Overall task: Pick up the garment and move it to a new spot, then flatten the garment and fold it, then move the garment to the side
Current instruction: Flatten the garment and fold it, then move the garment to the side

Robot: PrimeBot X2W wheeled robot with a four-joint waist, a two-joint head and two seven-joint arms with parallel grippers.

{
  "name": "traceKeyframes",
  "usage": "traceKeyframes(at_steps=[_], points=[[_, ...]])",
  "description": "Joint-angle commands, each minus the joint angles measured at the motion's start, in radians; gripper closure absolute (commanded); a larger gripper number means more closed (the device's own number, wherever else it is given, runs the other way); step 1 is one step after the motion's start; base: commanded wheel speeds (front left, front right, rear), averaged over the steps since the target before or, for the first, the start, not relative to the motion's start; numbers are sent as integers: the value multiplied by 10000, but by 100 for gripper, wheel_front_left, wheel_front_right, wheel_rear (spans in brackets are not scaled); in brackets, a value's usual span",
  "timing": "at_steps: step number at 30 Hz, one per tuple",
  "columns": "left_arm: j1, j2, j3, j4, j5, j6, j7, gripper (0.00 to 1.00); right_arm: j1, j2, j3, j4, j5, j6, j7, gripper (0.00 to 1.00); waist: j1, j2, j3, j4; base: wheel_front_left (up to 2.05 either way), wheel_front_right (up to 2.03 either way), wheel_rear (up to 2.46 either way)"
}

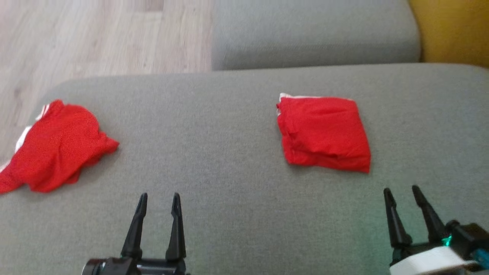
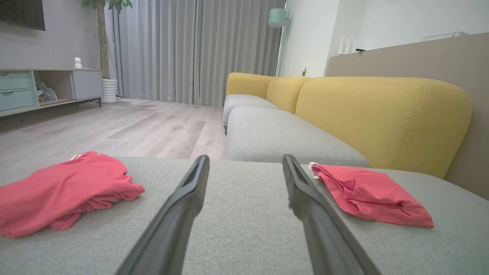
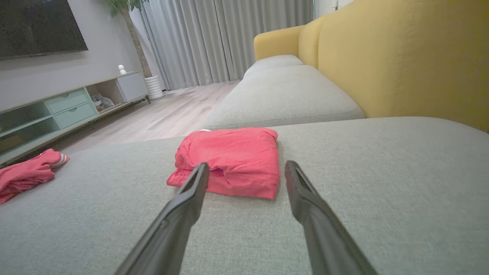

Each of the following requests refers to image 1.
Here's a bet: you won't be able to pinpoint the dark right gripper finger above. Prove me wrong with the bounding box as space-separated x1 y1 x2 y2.
411 185 449 244
383 188 413 249

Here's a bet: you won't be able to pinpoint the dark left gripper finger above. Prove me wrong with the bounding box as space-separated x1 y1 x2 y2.
121 192 148 259
165 192 187 262

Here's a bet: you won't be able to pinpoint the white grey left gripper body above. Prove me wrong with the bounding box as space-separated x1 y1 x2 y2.
81 257 190 275

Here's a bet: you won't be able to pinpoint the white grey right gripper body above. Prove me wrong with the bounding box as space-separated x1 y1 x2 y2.
389 220 489 275

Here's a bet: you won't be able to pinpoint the red white sports shorts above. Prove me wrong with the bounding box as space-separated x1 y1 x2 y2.
0 99 120 194
276 93 371 174

